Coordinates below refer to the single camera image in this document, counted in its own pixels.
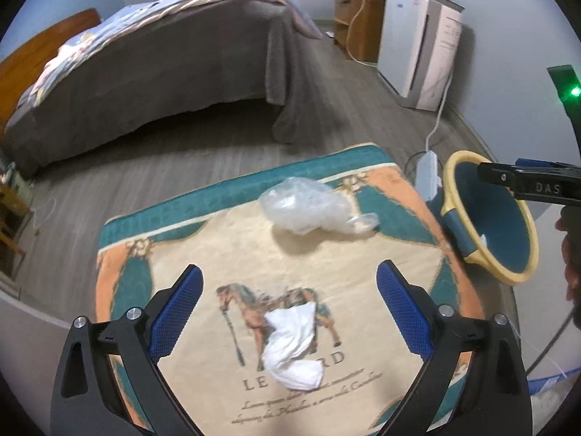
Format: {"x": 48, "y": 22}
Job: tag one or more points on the bed with brown cover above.
{"x": 223, "y": 52}

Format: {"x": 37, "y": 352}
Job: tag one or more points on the wooden nightstand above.
{"x": 16, "y": 211}

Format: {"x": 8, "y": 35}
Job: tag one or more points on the white air purifier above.
{"x": 418, "y": 45}

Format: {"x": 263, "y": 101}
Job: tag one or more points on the yellow teal trash bin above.
{"x": 490, "y": 228}

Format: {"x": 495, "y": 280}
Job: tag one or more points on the white power strip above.
{"x": 426, "y": 176}

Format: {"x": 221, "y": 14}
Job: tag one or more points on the clear plastic wrap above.
{"x": 301, "y": 205}

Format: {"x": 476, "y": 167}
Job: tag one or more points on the wooden headboard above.
{"x": 23, "y": 66}

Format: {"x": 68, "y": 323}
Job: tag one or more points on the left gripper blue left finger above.
{"x": 170, "y": 309}

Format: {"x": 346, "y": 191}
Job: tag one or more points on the white tissue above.
{"x": 291, "y": 337}

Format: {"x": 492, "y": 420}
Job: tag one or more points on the wooden cabinet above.
{"x": 358, "y": 27}

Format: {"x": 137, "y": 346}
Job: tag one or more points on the teal orange patterned rug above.
{"x": 250, "y": 266}

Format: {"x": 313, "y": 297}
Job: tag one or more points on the person's right hand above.
{"x": 569, "y": 223}

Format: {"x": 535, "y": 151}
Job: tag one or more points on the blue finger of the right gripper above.
{"x": 527, "y": 162}

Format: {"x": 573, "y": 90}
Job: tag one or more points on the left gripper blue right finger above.
{"x": 410, "y": 307}

